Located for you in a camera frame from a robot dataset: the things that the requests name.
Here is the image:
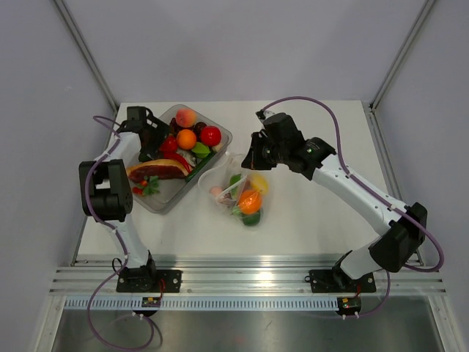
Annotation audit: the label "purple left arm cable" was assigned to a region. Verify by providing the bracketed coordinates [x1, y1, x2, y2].
[84, 115, 164, 348]

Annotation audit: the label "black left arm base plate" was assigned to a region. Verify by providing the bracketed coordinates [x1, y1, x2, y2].
[116, 268, 182, 293]

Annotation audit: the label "toy raw meat slab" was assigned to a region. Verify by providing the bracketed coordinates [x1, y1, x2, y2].
[126, 159, 188, 183]

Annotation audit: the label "orange toy orange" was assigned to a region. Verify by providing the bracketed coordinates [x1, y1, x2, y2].
[176, 129, 197, 150]
[237, 189, 262, 215]

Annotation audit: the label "clear zip top bag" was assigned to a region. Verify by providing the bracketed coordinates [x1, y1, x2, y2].
[198, 153, 274, 229]

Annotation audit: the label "white slotted cable duct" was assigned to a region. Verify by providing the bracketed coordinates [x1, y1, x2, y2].
[64, 296, 339, 312]

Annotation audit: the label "dark green toy avocado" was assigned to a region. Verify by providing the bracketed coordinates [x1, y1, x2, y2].
[242, 210, 262, 227]

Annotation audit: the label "red toy chili pepper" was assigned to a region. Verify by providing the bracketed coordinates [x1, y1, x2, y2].
[159, 135, 192, 173]

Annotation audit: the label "dark red toy apple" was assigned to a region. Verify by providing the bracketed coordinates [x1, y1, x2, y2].
[218, 192, 237, 207]

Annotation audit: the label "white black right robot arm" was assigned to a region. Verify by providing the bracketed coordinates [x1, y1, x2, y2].
[241, 113, 427, 290]

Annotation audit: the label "aluminium rail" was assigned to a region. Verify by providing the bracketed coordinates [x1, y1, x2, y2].
[49, 254, 448, 296]

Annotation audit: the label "pink toy egg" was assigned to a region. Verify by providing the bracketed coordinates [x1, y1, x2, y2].
[210, 186, 223, 197]

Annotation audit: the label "clear plastic food tray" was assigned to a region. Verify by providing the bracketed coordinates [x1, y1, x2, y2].
[118, 104, 232, 213]

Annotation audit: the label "dark toy grapes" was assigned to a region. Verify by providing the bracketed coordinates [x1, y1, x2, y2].
[169, 117, 207, 136]

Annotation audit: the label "yellow toy mango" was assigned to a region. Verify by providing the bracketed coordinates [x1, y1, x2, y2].
[249, 173, 269, 195]

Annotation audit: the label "green toy lime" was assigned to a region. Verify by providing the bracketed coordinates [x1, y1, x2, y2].
[191, 142, 211, 159]

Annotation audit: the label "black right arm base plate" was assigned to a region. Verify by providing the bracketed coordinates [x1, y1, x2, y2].
[304, 269, 377, 293]

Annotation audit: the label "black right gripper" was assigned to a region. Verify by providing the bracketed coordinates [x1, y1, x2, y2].
[243, 132, 288, 170]

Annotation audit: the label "bright red toy tomato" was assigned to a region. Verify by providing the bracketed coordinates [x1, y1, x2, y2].
[200, 126, 221, 147]

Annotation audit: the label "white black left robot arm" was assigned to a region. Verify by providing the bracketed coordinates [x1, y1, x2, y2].
[78, 106, 169, 292]

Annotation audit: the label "toy peach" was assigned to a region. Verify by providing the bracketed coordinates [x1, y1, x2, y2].
[175, 108, 197, 128]

